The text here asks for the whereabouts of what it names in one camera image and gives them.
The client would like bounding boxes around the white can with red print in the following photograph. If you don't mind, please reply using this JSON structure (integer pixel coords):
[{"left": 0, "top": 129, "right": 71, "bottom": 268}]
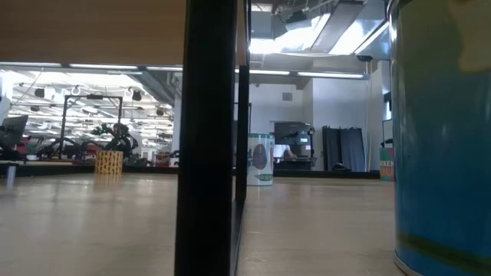
[{"left": 246, "top": 133, "right": 275, "bottom": 187}]

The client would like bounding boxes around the yellow patterned box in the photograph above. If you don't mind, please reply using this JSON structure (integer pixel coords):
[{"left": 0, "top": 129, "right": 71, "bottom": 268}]
[{"left": 94, "top": 149, "right": 124, "bottom": 176}]

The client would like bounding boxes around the pink and green can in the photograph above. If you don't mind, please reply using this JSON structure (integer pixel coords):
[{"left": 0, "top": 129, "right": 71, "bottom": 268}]
[{"left": 379, "top": 147, "right": 395, "bottom": 182}]

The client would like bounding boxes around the blue and green can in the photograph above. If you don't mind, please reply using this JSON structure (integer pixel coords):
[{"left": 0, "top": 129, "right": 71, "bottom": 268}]
[{"left": 387, "top": 0, "right": 491, "bottom": 276}]

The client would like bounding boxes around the wooden shelf board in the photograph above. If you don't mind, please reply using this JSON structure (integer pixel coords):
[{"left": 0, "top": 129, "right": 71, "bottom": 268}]
[{"left": 0, "top": 0, "right": 248, "bottom": 67}]

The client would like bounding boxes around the black background workstation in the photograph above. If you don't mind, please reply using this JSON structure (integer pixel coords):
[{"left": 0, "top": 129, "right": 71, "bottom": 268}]
[{"left": 273, "top": 121, "right": 318, "bottom": 172}]

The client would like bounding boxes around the ceiling tube light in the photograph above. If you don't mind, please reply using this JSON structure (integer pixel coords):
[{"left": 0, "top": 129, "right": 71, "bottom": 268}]
[
  {"left": 248, "top": 69, "right": 291, "bottom": 76},
  {"left": 297, "top": 71, "right": 364, "bottom": 80},
  {"left": 68, "top": 64, "right": 138, "bottom": 71},
  {"left": 145, "top": 65, "right": 184, "bottom": 72},
  {"left": 0, "top": 62, "right": 62, "bottom": 68}
]

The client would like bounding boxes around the dark grey curtain panel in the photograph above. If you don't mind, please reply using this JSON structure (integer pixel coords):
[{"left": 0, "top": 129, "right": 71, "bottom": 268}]
[{"left": 321, "top": 125, "right": 367, "bottom": 173}]

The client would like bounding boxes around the dark computer monitor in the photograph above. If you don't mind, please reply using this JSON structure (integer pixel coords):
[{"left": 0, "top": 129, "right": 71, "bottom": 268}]
[{"left": 0, "top": 114, "right": 29, "bottom": 147}]

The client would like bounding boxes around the black shelf rear frame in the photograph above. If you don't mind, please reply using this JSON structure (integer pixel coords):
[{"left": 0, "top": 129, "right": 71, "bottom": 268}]
[{"left": 229, "top": 0, "right": 252, "bottom": 276}]

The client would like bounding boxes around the black shelf front post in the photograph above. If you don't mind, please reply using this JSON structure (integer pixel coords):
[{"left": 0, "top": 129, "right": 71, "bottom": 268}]
[{"left": 174, "top": 0, "right": 239, "bottom": 276}]

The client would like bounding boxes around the silver ceiling air duct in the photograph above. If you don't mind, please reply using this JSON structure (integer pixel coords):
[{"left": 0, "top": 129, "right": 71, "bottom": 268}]
[{"left": 249, "top": 0, "right": 391, "bottom": 61}]

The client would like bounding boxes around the black background station frame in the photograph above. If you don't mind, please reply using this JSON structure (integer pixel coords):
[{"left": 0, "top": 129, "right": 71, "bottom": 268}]
[{"left": 60, "top": 94, "right": 124, "bottom": 159}]

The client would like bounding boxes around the small metal post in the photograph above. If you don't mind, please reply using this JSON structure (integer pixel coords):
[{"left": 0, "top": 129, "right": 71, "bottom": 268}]
[{"left": 5, "top": 164, "right": 18, "bottom": 189}]

